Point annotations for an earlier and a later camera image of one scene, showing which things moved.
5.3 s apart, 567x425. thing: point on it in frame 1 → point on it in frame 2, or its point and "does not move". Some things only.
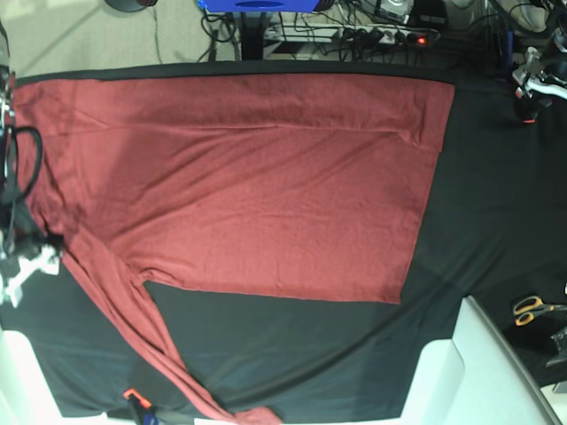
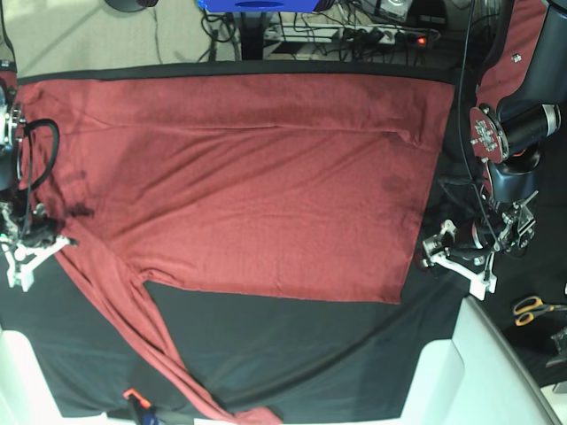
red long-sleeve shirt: [296, 186] does not move
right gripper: [555, 65] → [503, 226]
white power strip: [405, 34] does not move
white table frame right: [472, 379] does not move
